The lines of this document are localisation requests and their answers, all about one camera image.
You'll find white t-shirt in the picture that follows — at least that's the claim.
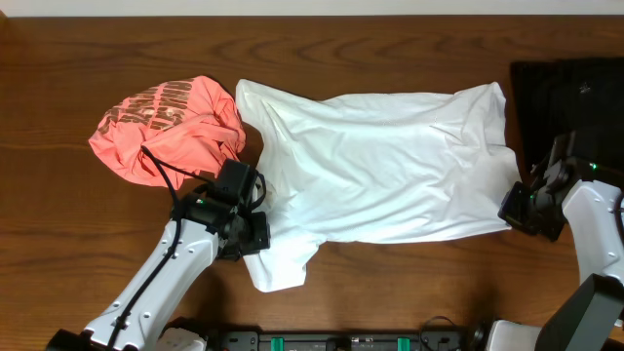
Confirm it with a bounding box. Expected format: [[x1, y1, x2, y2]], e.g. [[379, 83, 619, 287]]
[[236, 80, 520, 293]]

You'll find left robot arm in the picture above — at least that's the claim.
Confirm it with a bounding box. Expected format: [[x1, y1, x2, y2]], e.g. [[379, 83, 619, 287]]
[[47, 160, 270, 350]]

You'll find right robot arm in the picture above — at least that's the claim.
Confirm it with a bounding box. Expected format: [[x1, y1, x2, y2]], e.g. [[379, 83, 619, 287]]
[[474, 127, 623, 351]]

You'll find black fabric container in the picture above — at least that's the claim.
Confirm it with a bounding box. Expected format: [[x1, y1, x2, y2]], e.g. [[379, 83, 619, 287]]
[[510, 58, 623, 183]]

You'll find pink printed t-shirt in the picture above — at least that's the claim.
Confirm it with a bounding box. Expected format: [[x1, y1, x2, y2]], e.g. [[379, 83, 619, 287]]
[[89, 76, 246, 189]]

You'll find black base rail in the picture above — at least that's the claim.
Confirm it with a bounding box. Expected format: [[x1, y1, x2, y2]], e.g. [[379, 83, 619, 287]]
[[207, 316, 488, 351]]

